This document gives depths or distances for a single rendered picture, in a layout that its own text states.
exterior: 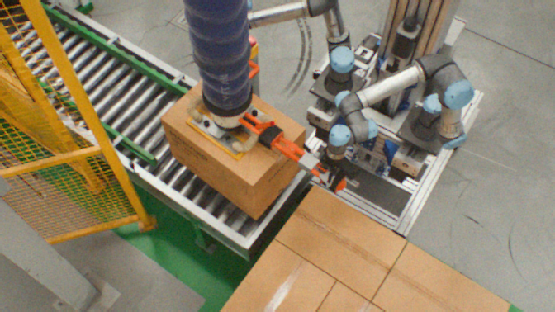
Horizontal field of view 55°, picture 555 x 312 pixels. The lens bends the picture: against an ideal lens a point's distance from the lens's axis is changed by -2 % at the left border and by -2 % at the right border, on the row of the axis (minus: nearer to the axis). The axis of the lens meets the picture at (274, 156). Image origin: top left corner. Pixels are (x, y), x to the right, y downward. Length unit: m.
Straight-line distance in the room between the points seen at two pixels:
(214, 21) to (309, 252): 1.45
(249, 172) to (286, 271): 0.64
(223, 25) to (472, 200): 2.40
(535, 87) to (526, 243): 1.30
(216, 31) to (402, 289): 1.65
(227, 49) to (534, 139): 2.76
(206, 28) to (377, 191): 1.87
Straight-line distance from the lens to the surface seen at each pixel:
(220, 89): 2.26
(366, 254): 2.95
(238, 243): 2.88
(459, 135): 2.51
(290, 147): 2.40
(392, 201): 3.47
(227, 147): 2.55
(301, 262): 2.90
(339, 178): 2.33
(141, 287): 3.51
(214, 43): 2.04
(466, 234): 3.74
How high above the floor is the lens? 3.29
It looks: 61 degrees down
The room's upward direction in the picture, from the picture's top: straight up
